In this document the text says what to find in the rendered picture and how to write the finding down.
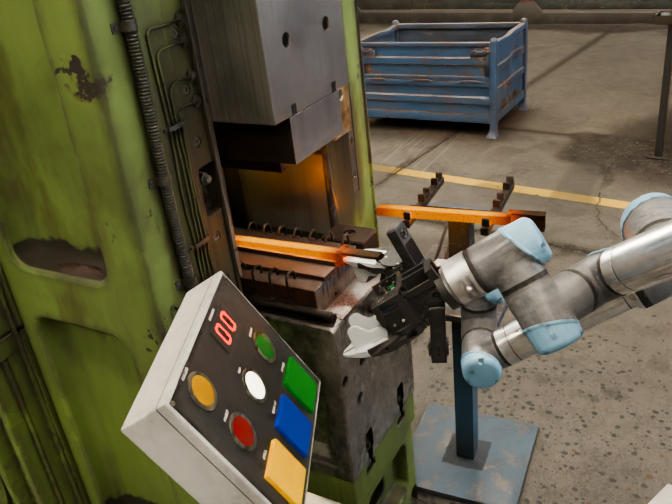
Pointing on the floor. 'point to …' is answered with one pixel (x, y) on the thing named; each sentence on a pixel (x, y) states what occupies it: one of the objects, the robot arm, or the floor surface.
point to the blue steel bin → (447, 71)
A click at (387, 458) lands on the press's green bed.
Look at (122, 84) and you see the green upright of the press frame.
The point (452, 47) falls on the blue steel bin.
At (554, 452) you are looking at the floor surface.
